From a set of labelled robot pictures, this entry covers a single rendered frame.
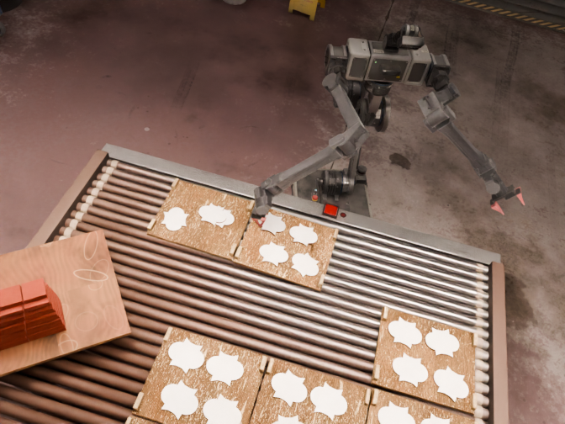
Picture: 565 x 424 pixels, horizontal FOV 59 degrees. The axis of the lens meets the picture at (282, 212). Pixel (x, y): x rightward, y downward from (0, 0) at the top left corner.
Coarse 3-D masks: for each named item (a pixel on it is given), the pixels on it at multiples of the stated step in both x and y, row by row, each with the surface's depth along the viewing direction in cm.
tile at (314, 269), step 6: (294, 258) 227; (300, 258) 227; (306, 258) 228; (312, 258) 228; (294, 264) 225; (300, 264) 226; (306, 264) 226; (312, 264) 226; (300, 270) 224; (306, 270) 224; (312, 270) 224; (318, 270) 225; (312, 276) 223
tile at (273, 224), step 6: (270, 216) 239; (276, 216) 240; (264, 222) 237; (270, 222) 237; (276, 222) 238; (282, 222) 239; (264, 228) 235; (270, 228) 235; (276, 228) 236; (282, 228) 237
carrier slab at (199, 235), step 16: (176, 192) 243; (192, 192) 245; (208, 192) 246; (192, 208) 239; (224, 208) 241; (240, 208) 242; (160, 224) 231; (192, 224) 233; (208, 224) 234; (240, 224) 236; (176, 240) 226; (192, 240) 227; (208, 240) 228; (224, 240) 230; (224, 256) 224
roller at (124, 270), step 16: (128, 272) 216; (144, 272) 217; (176, 288) 214; (192, 288) 214; (224, 304) 213; (240, 304) 213; (272, 320) 213; (288, 320) 211; (304, 320) 212; (336, 336) 210; (352, 336) 210
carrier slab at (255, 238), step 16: (256, 224) 238; (288, 224) 240; (304, 224) 241; (256, 240) 232; (272, 240) 233; (288, 240) 234; (320, 240) 236; (240, 256) 225; (256, 256) 226; (288, 256) 229; (320, 256) 231; (272, 272) 222; (288, 272) 223; (320, 272) 225; (320, 288) 220
